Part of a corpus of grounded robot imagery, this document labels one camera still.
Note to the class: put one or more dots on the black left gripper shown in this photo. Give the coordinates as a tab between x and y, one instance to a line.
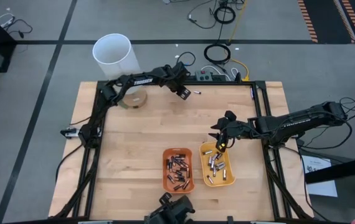
177	76

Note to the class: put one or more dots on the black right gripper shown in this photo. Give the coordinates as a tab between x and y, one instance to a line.
235	130

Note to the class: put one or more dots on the yellow plastic bin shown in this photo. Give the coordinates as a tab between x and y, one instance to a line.
229	180

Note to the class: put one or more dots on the orange plastic bin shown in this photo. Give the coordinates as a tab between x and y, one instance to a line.
165	186

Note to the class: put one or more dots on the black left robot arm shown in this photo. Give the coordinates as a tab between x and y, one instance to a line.
143	81

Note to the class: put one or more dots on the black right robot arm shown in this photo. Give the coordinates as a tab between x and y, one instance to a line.
289	124

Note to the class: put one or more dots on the white cylindrical tube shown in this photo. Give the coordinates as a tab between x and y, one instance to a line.
115	53

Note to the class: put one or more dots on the white printed paper sheet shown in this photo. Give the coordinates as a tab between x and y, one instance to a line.
324	188

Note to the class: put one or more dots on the black desk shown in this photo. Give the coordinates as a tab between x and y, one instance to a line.
345	168

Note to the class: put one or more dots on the grey power strip red switch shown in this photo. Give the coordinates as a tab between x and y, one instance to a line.
205	75

